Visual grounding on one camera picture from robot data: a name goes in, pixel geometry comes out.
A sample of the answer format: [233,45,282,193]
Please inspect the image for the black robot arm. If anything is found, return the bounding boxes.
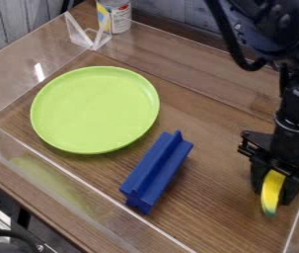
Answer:
[203,0,299,206]

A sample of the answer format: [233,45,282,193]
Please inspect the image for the green plate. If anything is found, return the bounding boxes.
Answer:
[31,66,159,154]

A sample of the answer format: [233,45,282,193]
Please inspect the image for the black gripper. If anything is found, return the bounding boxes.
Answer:
[238,130,299,206]

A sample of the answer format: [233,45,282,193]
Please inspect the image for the white labelled canister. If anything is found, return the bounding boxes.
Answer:
[95,0,133,35]

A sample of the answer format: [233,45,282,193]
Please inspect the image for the yellow toy banana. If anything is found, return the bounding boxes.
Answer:
[261,170,286,217]

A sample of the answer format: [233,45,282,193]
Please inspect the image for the clear acrylic enclosure wall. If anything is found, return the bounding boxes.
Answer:
[0,11,299,253]

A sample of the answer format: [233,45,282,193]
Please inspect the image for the blue cross-shaped block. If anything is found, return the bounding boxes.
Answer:
[119,130,194,214]

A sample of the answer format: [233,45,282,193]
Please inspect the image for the black cable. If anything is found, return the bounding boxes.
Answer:
[0,227,42,253]

